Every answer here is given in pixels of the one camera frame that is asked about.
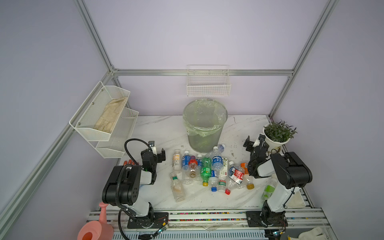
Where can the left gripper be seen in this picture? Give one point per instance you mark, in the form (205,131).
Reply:
(160,157)

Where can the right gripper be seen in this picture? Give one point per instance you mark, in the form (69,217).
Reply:
(249,144)

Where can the red label clear bottle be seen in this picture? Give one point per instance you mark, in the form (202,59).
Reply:
(235,177)

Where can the green white label bottle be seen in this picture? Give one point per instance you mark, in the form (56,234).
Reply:
(223,173)

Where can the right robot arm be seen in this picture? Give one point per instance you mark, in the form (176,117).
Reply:
(292,175)

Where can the clear bottle near bin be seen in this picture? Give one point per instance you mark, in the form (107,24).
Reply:
(220,148)

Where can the grey bin with green liner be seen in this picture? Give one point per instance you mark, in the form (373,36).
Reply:
(204,120)

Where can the beige label small bottle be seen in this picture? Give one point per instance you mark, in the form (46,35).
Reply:
(176,162)

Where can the blue label bottle left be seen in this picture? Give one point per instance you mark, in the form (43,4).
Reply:
(186,160)

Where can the potted green plant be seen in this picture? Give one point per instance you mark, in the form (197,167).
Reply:
(278,134)

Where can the orange work glove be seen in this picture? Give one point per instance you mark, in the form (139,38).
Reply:
(129,162)

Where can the blue label water bottle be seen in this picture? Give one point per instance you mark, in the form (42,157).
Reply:
(217,160)

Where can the orange label yellow cap bottle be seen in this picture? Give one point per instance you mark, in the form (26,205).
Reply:
(247,179)

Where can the lime label bottle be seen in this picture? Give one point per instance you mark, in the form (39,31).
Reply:
(269,188)

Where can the green soda bottle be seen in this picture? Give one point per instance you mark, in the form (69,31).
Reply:
(206,170)

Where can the pepsi bottle blue cap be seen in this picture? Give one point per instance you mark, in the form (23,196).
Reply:
(213,181)

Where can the beige cloth in shelf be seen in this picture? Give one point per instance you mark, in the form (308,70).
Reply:
(110,115)

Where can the white two-tier mesh shelf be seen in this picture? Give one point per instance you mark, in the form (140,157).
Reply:
(107,145)

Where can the pink watering can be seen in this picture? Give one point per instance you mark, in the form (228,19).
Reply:
(97,230)

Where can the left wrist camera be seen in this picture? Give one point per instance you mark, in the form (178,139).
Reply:
(153,147)

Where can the white wire wall basket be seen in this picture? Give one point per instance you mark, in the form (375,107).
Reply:
(211,81)

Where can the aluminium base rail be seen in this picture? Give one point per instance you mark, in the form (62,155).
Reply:
(224,225)

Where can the white glove at rail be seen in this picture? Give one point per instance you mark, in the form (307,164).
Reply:
(314,234)

